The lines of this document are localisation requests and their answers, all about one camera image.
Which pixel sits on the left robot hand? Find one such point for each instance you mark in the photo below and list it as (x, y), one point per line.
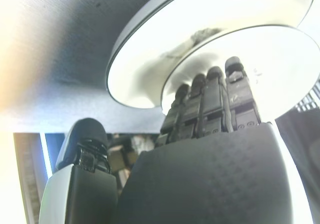
(200, 179)

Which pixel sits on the white plate with dark rim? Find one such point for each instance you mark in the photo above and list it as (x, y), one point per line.
(275, 59)
(225, 4)

